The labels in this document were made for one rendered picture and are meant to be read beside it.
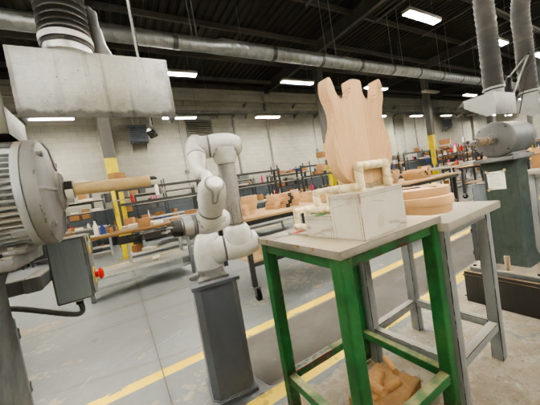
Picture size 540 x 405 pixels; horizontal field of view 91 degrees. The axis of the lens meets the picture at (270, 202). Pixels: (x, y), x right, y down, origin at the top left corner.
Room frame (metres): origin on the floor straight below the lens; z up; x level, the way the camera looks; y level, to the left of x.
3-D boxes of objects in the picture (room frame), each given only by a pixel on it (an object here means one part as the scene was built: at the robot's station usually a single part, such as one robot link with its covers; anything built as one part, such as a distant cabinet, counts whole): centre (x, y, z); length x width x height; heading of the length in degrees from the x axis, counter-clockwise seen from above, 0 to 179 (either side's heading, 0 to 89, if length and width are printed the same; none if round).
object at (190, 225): (1.13, 0.36, 1.07); 0.09 x 0.06 x 0.09; 30
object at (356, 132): (1.05, -0.39, 1.33); 0.35 x 0.04 x 0.40; 123
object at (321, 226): (1.18, -0.30, 0.98); 0.27 x 0.16 x 0.09; 124
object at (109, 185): (0.73, 0.41, 1.25); 0.18 x 0.03 x 0.03; 120
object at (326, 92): (0.98, -0.28, 1.48); 0.07 x 0.04 x 0.09; 123
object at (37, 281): (0.78, 0.70, 1.02); 0.19 x 0.04 x 0.04; 30
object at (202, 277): (1.58, 0.44, 0.73); 0.22 x 0.18 x 0.06; 112
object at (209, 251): (1.59, 0.41, 0.87); 0.18 x 0.16 x 0.22; 104
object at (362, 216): (1.05, -0.38, 1.02); 0.27 x 0.15 x 0.17; 124
